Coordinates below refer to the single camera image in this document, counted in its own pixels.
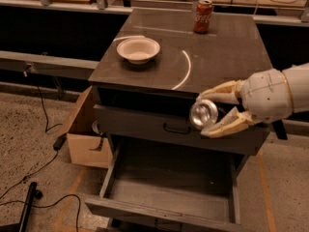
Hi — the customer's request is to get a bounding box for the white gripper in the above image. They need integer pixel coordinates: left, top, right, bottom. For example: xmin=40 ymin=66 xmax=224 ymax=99
xmin=196 ymin=69 xmax=293 ymax=138

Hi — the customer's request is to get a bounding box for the blue pepsi can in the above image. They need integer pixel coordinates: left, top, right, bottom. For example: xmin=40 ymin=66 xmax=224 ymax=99
xmin=189 ymin=100 xmax=227 ymax=130

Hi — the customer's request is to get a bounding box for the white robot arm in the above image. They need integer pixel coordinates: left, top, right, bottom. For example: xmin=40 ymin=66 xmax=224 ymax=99
xmin=190 ymin=63 xmax=309 ymax=138

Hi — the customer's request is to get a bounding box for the grey top drawer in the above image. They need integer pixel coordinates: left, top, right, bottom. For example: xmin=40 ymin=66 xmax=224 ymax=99
xmin=94 ymin=104 xmax=269 ymax=156

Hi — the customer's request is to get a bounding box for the red coca-cola can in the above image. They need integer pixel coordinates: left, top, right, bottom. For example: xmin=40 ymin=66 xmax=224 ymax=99
xmin=194 ymin=0 xmax=213 ymax=34

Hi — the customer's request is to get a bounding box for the open grey middle drawer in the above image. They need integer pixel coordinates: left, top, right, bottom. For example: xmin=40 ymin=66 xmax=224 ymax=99
xmin=86 ymin=137 xmax=249 ymax=232

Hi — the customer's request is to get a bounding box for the grey drawer cabinet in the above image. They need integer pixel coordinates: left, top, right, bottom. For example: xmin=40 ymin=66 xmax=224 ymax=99
xmin=89 ymin=9 xmax=271 ymax=232

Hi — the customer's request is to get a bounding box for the white paper bowl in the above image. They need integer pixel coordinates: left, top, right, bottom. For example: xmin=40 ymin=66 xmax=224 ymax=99
xmin=117 ymin=38 xmax=160 ymax=65

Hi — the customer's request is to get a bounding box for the cardboard box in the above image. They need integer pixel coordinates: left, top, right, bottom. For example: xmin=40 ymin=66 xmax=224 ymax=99
xmin=58 ymin=87 xmax=113 ymax=168

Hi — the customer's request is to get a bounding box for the black power adapter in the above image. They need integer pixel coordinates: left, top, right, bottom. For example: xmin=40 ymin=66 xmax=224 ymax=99
xmin=53 ymin=134 xmax=67 ymax=151

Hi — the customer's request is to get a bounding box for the black stand base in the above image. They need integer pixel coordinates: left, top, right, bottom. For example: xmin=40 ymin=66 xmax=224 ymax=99
xmin=0 ymin=182 xmax=42 ymax=232

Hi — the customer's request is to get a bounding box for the black floor cable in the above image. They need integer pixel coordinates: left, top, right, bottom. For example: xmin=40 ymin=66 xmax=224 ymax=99
xmin=0 ymin=84 xmax=82 ymax=232

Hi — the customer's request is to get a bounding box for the grey metal rail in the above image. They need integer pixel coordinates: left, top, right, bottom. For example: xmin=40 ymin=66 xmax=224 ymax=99
xmin=0 ymin=50 xmax=98 ymax=80

